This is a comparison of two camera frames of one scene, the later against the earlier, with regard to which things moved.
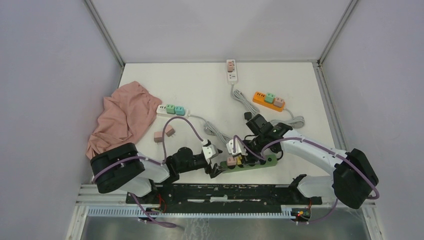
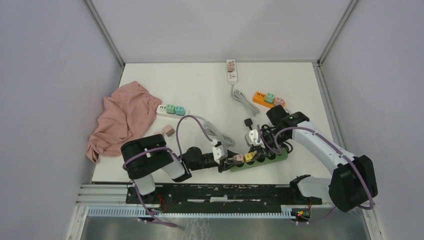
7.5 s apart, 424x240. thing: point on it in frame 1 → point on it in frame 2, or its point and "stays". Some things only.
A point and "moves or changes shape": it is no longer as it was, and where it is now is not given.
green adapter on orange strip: [270, 97] stays
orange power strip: [259, 98] stays
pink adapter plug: [169, 131] stays
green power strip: [270, 160] moves or changes shape
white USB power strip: [161, 110] stays
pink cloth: [128, 112] stays
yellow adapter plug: [238, 160] moves or changes shape
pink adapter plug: [231, 162] moves or changes shape
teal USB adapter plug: [179, 110] stays
